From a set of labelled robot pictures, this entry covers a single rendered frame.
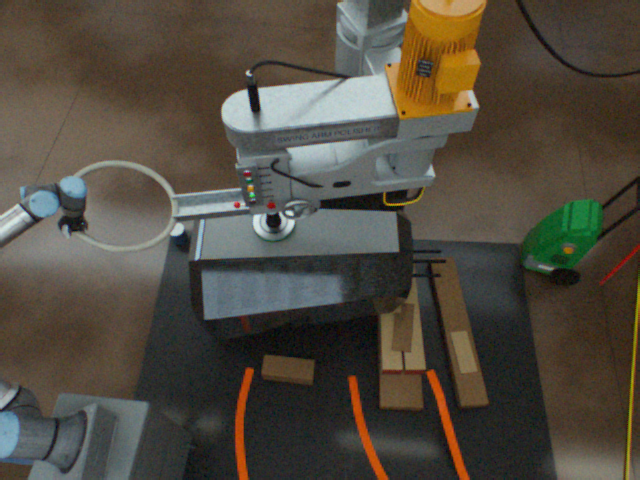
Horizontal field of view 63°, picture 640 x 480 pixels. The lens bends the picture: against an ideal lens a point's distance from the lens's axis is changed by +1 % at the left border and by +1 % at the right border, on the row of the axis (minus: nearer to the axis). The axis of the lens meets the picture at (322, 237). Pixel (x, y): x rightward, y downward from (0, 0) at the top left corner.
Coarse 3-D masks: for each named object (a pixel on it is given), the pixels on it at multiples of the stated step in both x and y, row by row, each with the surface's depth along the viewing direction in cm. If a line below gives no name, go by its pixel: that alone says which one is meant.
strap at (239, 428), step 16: (352, 384) 310; (432, 384) 291; (240, 400) 306; (352, 400) 306; (240, 416) 301; (448, 416) 292; (240, 432) 297; (448, 432) 288; (240, 448) 293; (368, 448) 293; (240, 464) 289
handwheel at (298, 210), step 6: (288, 204) 226; (294, 204) 226; (306, 204) 228; (312, 204) 229; (282, 210) 229; (294, 210) 230; (300, 210) 230; (312, 210) 232; (288, 216) 235; (300, 216) 237; (306, 216) 236
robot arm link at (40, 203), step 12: (36, 192) 180; (48, 192) 181; (24, 204) 179; (36, 204) 178; (48, 204) 181; (0, 216) 178; (12, 216) 177; (24, 216) 178; (36, 216) 180; (48, 216) 182; (0, 228) 175; (12, 228) 177; (24, 228) 180; (0, 240) 176; (12, 240) 180
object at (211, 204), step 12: (204, 192) 246; (216, 192) 246; (228, 192) 247; (240, 192) 249; (180, 204) 247; (192, 204) 248; (204, 204) 248; (216, 204) 248; (228, 204) 248; (300, 204) 246; (180, 216) 239; (192, 216) 241; (204, 216) 242; (216, 216) 244; (228, 216) 245
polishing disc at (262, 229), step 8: (256, 216) 268; (264, 216) 268; (280, 216) 268; (256, 224) 265; (264, 224) 265; (288, 224) 265; (256, 232) 264; (264, 232) 263; (272, 232) 263; (280, 232) 263; (288, 232) 263; (272, 240) 262
